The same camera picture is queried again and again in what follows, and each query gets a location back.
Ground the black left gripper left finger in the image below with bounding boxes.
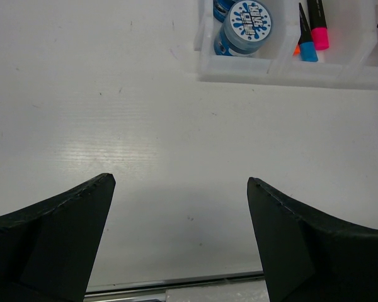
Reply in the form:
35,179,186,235
0,173,116,301

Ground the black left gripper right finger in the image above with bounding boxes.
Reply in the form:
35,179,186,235
247,177,378,301

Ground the pink highlighter with black cap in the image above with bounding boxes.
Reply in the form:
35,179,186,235
306,0,331,51

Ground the blue highlighter with black cap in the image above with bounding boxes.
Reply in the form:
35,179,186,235
298,3,318,62

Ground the orange highlighter with black cap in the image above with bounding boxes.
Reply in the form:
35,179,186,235
293,45,301,56

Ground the blue cleaning gel jar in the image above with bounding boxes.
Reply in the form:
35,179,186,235
214,0,273,57
213,0,237,23

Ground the clear three-compartment plastic organizer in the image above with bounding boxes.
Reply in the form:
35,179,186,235
193,1,378,90

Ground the silver metal table rail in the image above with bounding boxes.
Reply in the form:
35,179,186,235
84,271,265,301

